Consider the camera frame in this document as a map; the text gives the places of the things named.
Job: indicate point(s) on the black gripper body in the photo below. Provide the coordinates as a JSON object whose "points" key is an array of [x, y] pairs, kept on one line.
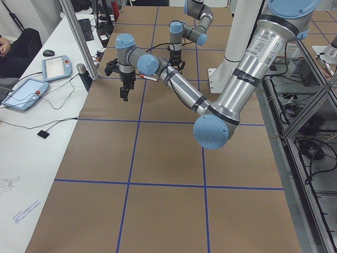
{"points": [[175, 56], [127, 78]]}

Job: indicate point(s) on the red and white marker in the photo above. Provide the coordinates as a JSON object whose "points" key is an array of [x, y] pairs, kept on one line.
{"points": [[149, 78]]}

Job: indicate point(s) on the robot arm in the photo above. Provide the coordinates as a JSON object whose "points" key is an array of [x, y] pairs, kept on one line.
{"points": [[260, 30], [179, 31]]}

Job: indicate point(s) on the black water bottle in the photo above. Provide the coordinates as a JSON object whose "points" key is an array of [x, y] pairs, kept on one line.
{"points": [[84, 75]]}

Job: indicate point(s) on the black keyboard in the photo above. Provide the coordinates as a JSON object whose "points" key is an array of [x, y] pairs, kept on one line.
{"points": [[86, 28]]}

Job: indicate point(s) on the far teach pendant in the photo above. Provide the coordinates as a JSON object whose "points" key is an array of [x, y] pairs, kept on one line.
{"points": [[56, 68]]}

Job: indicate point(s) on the teach pendant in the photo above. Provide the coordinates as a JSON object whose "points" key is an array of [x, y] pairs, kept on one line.
{"points": [[56, 68], [26, 95]]}

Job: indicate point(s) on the black computer mouse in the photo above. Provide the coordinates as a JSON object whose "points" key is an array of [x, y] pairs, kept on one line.
{"points": [[48, 53]]}

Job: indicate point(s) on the small black square pad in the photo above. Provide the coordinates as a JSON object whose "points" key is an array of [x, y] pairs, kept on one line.
{"points": [[43, 134]]}

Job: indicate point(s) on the near teach pendant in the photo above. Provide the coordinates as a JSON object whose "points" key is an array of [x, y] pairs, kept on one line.
{"points": [[26, 95]]}

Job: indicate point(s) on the seated person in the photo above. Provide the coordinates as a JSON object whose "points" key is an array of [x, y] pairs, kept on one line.
{"points": [[17, 56]]}

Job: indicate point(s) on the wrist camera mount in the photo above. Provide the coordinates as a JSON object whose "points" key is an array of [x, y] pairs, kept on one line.
{"points": [[111, 67]]}

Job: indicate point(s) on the aluminium frame post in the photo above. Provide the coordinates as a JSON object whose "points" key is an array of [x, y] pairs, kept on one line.
{"points": [[79, 37]]}

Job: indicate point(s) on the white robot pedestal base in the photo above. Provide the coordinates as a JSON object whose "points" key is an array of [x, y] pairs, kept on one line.
{"points": [[242, 29]]}

